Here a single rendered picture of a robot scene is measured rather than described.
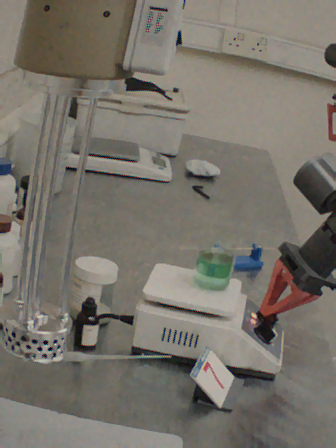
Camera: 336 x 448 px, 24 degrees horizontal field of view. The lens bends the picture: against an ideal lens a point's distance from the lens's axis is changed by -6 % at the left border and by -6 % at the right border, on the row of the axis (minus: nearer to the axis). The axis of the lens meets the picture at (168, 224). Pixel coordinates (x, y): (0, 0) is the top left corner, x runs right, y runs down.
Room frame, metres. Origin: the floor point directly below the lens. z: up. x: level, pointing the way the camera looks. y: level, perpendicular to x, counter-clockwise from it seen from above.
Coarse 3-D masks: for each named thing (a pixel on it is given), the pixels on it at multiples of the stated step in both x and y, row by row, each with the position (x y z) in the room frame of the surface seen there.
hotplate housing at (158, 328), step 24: (144, 312) 0.94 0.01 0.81; (168, 312) 0.95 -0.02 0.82; (192, 312) 0.96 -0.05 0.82; (240, 312) 0.99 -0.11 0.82; (144, 336) 0.94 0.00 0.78; (168, 336) 0.94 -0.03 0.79; (192, 336) 0.94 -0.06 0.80; (216, 336) 0.94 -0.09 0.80; (240, 336) 0.93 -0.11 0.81; (192, 360) 0.94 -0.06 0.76; (240, 360) 0.93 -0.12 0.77; (264, 360) 0.93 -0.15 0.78
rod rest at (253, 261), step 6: (252, 252) 1.39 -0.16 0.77; (258, 252) 1.38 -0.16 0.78; (240, 258) 1.38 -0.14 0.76; (246, 258) 1.38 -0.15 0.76; (252, 258) 1.39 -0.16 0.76; (258, 258) 1.38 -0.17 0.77; (234, 264) 1.35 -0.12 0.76; (240, 264) 1.35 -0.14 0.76; (246, 264) 1.36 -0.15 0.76; (252, 264) 1.37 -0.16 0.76; (258, 264) 1.37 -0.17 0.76
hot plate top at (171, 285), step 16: (160, 272) 1.03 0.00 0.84; (176, 272) 1.04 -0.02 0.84; (192, 272) 1.05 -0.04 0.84; (144, 288) 0.97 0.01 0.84; (160, 288) 0.98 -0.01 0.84; (176, 288) 0.99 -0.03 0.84; (192, 288) 1.00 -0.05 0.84; (240, 288) 1.03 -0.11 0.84; (176, 304) 0.95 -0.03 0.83; (192, 304) 0.95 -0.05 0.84; (208, 304) 0.95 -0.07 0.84; (224, 304) 0.96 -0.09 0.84
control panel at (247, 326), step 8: (248, 304) 1.03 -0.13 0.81; (248, 312) 1.01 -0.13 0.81; (256, 312) 1.03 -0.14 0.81; (248, 320) 0.98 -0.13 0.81; (256, 320) 1.00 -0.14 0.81; (248, 328) 0.96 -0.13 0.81; (280, 328) 1.04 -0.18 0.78; (256, 336) 0.95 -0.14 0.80; (280, 336) 1.01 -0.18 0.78; (264, 344) 0.95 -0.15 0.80; (272, 344) 0.97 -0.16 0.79; (280, 344) 0.99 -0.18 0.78; (272, 352) 0.94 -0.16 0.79; (280, 352) 0.96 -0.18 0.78; (280, 360) 0.94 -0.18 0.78
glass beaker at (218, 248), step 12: (216, 228) 1.04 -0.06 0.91; (228, 228) 1.04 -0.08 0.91; (204, 240) 1.00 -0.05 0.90; (216, 240) 1.04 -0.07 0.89; (228, 240) 1.03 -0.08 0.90; (240, 240) 1.01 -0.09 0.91; (204, 252) 1.00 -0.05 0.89; (216, 252) 0.99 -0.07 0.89; (228, 252) 0.99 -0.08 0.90; (204, 264) 0.99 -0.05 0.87; (216, 264) 0.99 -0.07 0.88; (228, 264) 0.99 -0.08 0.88; (192, 276) 1.01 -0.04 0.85; (204, 276) 0.99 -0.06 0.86; (216, 276) 0.99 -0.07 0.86; (228, 276) 1.00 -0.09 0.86; (204, 288) 0.99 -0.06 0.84; (216, 288) 0.99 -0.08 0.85; (228, 288) 1.00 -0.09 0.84
